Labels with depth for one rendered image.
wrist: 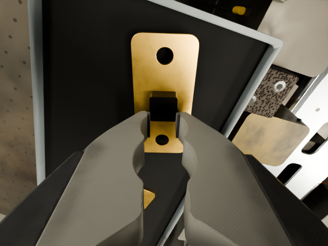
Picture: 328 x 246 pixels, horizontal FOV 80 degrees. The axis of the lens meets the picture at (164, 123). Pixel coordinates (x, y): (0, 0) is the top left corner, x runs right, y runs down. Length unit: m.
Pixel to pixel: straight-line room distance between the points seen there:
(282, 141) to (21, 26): 0.66
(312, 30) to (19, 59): 0.69
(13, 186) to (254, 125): 1.02
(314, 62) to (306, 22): 0.04
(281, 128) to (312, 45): 0.10
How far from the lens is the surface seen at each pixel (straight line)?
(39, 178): 0.21
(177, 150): 0.15
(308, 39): 0.25
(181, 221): 0.37
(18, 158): 0.98
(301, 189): 0.55
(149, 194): 0.20
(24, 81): 0.75
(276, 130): 0.29
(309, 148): 0.48
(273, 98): 0.23
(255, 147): 0.29
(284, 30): 0.24
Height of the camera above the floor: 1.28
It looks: 57 degrees down
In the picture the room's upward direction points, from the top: 179 degrees clockwise
